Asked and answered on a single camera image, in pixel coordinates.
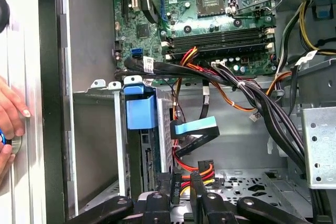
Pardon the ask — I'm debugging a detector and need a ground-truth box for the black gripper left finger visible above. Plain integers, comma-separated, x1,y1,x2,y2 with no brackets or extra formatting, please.
65,172,172,224

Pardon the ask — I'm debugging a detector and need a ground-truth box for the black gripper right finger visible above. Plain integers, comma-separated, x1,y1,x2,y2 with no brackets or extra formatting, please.
190,170,312,224

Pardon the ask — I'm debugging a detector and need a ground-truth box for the red orange yellow power wire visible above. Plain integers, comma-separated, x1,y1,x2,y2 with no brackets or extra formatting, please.
170,46,216,205

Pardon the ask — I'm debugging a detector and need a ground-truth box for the black wire with blue tab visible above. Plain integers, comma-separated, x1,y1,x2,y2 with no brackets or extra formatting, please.
170,78,220,158

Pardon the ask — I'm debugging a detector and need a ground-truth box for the hard disk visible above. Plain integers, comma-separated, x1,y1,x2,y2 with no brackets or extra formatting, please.
122,82,161,196

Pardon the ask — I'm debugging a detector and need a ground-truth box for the round black tool blue ring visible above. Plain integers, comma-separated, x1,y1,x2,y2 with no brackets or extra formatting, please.
0,127,13,146

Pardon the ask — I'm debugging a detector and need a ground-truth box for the metal disk bay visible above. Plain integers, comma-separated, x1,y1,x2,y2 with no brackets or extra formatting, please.
73,76,174,209

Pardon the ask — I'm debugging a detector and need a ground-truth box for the black RAM slot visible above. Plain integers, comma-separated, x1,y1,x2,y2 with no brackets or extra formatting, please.
161,36,276,45
161,28,276,37
164,50,276,61
161,43,276,52

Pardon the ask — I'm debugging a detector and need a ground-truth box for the person's hand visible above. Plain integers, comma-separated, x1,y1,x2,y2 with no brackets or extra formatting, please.
0,76,32,180

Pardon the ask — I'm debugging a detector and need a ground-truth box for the metal optical drive bay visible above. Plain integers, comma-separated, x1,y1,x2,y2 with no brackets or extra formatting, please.
300,106,336,190

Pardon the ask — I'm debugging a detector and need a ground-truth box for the blue SATA port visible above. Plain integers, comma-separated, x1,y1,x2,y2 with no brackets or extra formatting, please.
130,47,143,59

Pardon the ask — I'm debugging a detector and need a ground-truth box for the black PC case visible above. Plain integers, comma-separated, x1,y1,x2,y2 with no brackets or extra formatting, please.
38,0,336,224

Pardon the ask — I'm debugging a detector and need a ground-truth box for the green motherboard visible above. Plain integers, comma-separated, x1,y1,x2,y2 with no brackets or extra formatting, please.
112,0,279,79

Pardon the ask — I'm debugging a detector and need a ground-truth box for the CPU socket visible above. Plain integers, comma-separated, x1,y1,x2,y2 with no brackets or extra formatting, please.
196,0,226,18

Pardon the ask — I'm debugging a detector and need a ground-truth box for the locking lever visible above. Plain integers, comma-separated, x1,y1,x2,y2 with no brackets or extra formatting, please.
233,0,286,17

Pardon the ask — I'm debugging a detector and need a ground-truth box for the round black knob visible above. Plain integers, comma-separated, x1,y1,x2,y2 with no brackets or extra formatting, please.
0,0,11,35

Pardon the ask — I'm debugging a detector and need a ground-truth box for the thin wire with white plug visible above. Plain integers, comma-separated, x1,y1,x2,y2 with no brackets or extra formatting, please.
246,111,261,123

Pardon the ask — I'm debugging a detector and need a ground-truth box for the orange black wire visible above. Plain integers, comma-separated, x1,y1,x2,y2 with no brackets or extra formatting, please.
214,71,292,112

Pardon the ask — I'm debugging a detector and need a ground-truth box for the black cable bundle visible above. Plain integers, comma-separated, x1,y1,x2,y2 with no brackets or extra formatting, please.
115,57,307,180

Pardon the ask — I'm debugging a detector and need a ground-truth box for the yellow black wire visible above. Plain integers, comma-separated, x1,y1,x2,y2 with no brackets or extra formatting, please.
277,0,336,74

